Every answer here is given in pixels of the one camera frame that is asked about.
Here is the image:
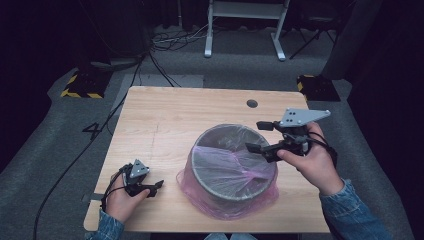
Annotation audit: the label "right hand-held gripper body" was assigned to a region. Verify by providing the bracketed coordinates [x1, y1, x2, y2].
[263, 107, 332, 164]

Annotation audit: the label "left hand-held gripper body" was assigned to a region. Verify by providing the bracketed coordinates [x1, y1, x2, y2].
[119, 159, 150, 198]

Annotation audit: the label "green plastic bin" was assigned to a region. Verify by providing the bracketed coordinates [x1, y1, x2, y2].
[186, 123, 279, 214]

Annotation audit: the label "pink plastic bag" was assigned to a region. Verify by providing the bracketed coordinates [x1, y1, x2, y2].
[175, 123, 280, 221]

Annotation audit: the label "person's left hand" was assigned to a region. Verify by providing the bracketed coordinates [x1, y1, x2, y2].
[104, 184, 152, 224]

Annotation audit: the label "person's right hand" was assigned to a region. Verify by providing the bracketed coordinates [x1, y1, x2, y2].
[276, 121, 345, 197]

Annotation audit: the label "black yellow striped base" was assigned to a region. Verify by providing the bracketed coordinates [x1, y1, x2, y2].
[296, 74, 342, 102]
[60, 68, 113, 99]

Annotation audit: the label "black tripod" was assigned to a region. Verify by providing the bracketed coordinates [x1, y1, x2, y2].
[289, 28, 338, 61]

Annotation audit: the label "person's legs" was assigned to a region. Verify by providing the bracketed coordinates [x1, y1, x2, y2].
[203, 232, 259, 240]

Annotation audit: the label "grey curtain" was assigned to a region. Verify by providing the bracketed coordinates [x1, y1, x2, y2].
[321, 0, 384, 80]

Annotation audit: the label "white metal stand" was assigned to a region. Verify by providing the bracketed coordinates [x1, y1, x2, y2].
[203, 0, 291, 62]

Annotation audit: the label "black left gripper cord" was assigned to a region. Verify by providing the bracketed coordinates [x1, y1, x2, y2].
[100, 168, 128, 213]

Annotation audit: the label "black gripper cord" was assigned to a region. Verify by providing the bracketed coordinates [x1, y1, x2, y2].
[100, 168, 128, 213]
[308, 131, 338, 168]

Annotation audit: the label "black right gripper cord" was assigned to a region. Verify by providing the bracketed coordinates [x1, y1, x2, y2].
[308, 131, 338, 168]

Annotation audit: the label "long black floor cable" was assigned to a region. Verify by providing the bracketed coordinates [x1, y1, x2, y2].
[32, 53, 148, 240]

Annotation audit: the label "short black floor cable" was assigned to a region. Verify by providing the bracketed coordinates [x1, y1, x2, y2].
[148, 49, 183, 88]

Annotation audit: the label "bundle of floor cables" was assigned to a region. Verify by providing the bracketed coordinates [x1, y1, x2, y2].
[151, 23, 214, 53]

